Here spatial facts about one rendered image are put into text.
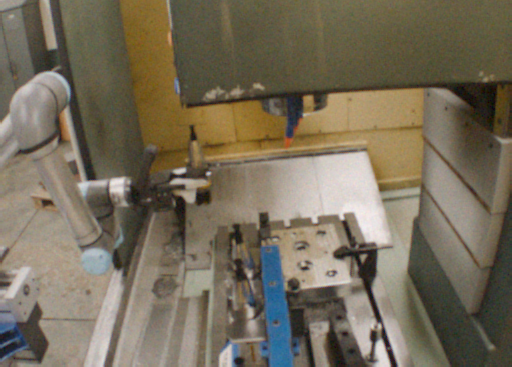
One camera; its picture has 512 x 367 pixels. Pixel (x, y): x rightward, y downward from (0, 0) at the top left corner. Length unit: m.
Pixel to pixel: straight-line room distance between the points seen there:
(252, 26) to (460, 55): 0.35
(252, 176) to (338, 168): 0.41
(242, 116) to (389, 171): 0.81
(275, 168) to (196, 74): 1.51
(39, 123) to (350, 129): 1.57
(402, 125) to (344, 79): 1.58
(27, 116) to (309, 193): 1.42
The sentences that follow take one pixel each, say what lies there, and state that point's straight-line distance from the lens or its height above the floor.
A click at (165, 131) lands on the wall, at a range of 2.17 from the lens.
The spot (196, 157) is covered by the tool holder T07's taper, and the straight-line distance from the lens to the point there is 1.09.
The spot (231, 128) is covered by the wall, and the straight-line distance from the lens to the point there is 2.13.
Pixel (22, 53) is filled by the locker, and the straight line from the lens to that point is 5.58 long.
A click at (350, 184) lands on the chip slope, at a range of 2.12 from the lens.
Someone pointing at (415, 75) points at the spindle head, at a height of 1.59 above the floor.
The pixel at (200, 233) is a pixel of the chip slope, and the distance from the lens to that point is 2.00.
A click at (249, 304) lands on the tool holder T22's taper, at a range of 0.79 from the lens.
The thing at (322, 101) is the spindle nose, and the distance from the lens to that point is 1.00.
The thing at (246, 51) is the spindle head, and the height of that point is 1.65.
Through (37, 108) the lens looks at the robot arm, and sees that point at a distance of 1.01.
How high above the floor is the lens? 1.78
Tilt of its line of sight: 26 degrees down
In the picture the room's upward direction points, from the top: 6 degrees counter-clockwise
